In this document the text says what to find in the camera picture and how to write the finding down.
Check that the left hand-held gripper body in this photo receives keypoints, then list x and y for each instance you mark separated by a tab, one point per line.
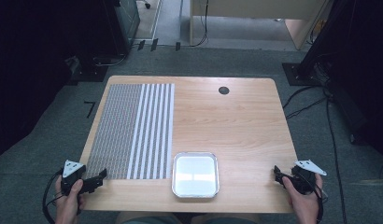
71	175

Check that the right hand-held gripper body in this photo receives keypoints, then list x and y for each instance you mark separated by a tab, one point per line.
303	179

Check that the person's right hand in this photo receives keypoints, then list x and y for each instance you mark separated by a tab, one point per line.
303	205

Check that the person's left hand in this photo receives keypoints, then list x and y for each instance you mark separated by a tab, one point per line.
66	205

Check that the grey striped woven placemat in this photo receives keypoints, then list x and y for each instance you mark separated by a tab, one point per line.
130	130

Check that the person's right leg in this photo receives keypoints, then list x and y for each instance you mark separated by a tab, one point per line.
227	219

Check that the black angled floor tape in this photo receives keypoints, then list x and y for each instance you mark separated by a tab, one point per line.
90	107

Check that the rectangular metal tray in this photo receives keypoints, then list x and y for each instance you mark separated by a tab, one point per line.
195	174

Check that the black round table grommet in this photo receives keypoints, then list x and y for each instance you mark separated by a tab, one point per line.
224	90

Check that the black floor tape strip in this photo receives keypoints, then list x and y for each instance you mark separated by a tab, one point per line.
141	45
154	44
177	46

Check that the black metal stand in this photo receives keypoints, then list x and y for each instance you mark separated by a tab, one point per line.
323	34

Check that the dark cabinet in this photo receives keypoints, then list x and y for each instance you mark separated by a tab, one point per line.
125	21

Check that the light wooden desk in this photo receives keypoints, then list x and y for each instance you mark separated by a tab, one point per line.
258	7

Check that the black stand base plate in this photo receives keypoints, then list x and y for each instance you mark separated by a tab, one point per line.
292	74

